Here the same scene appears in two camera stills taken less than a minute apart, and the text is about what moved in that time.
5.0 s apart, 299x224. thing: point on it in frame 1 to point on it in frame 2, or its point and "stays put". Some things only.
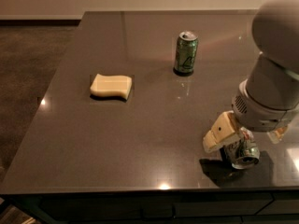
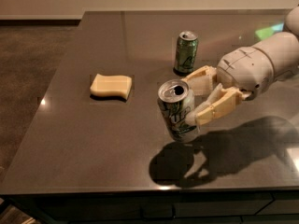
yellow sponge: [111, 86] stays put
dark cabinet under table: [241, 207] stays put
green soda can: [185, 53] stays put
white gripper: [262, 116] to [245, 69]
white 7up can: [243, 152] to [177, 100]
